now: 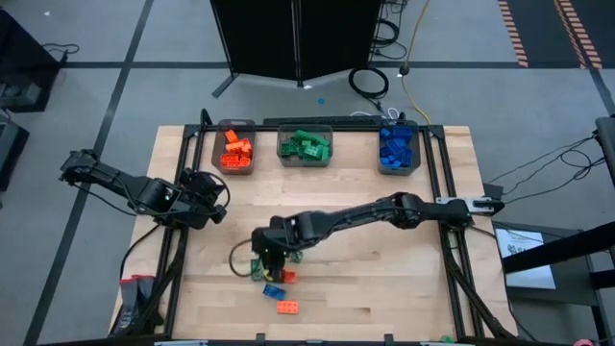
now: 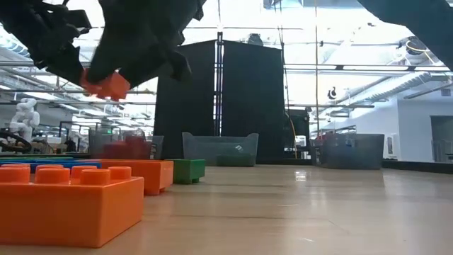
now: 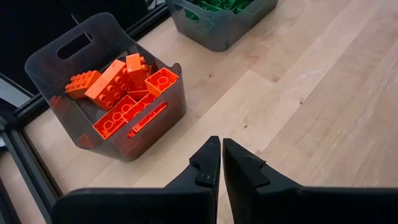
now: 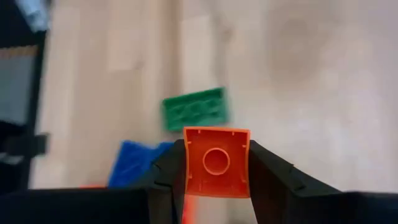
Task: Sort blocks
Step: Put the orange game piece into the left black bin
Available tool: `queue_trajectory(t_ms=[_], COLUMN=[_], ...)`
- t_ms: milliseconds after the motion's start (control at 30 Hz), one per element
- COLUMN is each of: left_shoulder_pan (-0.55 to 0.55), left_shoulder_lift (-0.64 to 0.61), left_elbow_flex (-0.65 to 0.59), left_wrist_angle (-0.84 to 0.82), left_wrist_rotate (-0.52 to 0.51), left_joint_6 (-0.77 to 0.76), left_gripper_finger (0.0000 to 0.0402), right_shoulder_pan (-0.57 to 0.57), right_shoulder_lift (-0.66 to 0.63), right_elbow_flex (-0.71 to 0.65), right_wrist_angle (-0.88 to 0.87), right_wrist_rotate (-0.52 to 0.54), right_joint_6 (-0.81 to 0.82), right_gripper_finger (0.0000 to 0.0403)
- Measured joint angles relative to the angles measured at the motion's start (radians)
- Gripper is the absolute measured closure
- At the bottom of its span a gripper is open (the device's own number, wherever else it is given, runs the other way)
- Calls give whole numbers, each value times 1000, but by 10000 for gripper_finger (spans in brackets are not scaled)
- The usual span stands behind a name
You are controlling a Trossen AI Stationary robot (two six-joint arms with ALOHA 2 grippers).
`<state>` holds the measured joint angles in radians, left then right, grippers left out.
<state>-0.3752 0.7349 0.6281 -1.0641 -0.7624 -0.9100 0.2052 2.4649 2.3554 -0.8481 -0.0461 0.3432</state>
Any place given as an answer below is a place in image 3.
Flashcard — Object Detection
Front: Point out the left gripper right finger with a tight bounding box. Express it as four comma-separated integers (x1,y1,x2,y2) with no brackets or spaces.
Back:
222,138,303,224

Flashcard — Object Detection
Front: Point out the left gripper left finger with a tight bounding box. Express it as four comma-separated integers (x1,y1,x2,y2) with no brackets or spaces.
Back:
164,135,222,224

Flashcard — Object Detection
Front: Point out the orange small building block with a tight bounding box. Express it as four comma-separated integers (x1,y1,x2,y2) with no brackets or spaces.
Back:
144,67,180,98
125,52,150,88

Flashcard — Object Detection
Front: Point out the grey translucent plastic bin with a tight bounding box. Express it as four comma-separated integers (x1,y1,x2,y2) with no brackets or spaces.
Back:
164,0,279,52
24,12,188,162

